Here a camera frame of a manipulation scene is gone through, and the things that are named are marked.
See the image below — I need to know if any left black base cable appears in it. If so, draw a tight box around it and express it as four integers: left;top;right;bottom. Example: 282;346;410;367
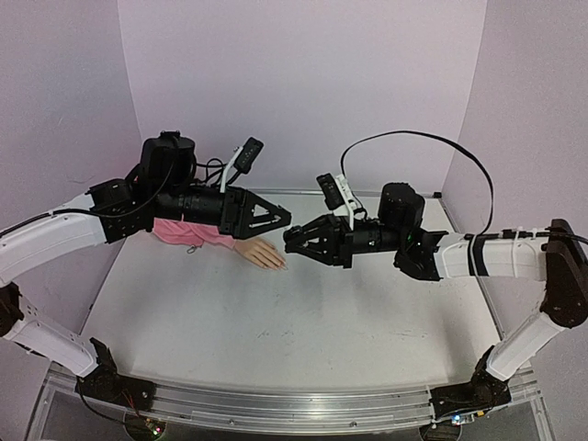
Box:
77;390;134;428

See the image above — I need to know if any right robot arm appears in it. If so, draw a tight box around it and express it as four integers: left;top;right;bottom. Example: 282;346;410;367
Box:
283;175;587;424

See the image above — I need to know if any aluminium front rail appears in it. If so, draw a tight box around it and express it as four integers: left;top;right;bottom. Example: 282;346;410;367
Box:
26;365;553;440

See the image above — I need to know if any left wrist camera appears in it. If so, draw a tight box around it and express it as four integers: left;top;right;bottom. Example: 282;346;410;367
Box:
220;137;265;193

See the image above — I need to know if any right black camera cable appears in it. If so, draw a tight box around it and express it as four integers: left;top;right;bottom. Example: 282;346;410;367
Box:
339;130;497;238

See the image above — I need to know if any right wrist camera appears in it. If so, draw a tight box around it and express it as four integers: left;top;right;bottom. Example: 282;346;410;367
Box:
316;174;366;231

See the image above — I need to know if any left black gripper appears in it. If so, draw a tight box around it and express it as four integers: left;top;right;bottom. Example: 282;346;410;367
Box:
155;183;296;239

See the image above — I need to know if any pink hoodie sleeve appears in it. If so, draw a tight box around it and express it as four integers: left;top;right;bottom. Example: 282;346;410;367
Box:
153;219;236;249

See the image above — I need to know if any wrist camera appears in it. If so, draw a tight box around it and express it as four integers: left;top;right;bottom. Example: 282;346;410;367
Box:
316;174;366;231
220;137;265;193

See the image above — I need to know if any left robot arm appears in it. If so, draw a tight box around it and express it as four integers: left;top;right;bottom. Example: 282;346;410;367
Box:
1;131;291;401

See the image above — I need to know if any mannequin hand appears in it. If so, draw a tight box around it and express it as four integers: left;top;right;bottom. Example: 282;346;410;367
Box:
233;237;287;270

